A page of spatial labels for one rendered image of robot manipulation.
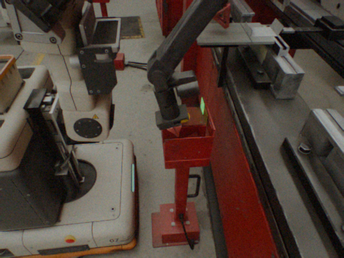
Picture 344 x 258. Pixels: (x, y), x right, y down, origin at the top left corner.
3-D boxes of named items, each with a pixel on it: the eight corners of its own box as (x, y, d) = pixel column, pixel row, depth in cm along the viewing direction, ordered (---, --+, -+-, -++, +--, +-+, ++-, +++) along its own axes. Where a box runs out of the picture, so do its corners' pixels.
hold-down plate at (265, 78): (235, 51, 106) (236, 44, 104) (247, 51, 107) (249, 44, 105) (253, 89, 85) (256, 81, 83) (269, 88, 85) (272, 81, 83)
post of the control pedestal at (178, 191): (173, 212, 132) (175, 143, 95) (184, 212, 133) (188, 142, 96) (174, 222, 129) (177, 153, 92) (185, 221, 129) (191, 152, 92)
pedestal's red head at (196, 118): (160, 131, 100) (159, 95, 88) (199, 129, 102) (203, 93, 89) (164, 170, 86) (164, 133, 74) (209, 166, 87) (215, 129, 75)
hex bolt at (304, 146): (295, 146, 61) (298, 142, 60) (307, 145, 61) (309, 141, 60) (300, 154, 59) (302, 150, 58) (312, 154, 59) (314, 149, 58)
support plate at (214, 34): (192, 26, 97) (193, 23, 96) (259, 25, 97) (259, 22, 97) (197, 45, 84) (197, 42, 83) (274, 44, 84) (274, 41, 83)
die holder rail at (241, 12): (220, 3, 157) (223, -14, 150) (230, 3, 157) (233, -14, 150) (238, 34, 120) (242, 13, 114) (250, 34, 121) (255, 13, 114)
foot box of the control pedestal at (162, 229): (151, 213, 145) (150, 202, 137) (192, 209, 147) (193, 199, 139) (152, 248, 131) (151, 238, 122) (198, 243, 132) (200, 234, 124)
